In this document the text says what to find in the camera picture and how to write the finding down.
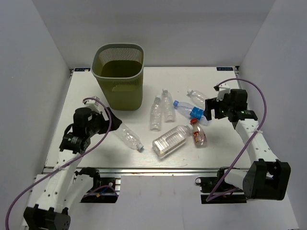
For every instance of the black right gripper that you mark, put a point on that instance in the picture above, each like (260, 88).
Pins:
(212, 103)

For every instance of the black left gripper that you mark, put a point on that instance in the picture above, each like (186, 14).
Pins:
(105, 122)

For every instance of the small clear bottle white cap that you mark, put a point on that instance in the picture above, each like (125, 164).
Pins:
(197, 97)

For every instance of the clear crushed bottle blue cap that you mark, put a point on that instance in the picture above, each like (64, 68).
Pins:
(129, 138)

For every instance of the blue label water bottle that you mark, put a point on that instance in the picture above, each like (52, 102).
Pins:
(191, 112)

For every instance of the red cap small bottle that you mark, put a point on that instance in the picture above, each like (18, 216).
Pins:
(199, 136)

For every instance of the large square clear bottle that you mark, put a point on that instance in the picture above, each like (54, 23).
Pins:
(171, 140)

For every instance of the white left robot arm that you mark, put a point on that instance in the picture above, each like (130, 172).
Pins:
(66, 185)

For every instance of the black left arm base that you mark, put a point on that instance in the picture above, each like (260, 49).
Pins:
(103, 190)

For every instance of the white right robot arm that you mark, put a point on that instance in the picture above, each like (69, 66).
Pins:
(267, 177)

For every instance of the olive green mesh bin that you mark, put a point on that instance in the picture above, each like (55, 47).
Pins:
(118, 69)

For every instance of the blue right corner sticker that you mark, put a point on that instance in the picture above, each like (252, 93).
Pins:
(224, 68)

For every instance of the blue corner sticker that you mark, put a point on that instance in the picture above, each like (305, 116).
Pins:
(224, 68)
(82, 69)

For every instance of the blue left corner sticker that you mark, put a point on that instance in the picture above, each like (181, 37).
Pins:
(82, 69)

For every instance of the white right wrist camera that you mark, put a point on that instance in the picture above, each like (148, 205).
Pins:
(222, 89)

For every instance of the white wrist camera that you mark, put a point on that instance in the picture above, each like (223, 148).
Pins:
(222, 89)
(92, 104)

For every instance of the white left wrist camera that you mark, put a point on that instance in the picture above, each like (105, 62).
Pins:
(92, 104)

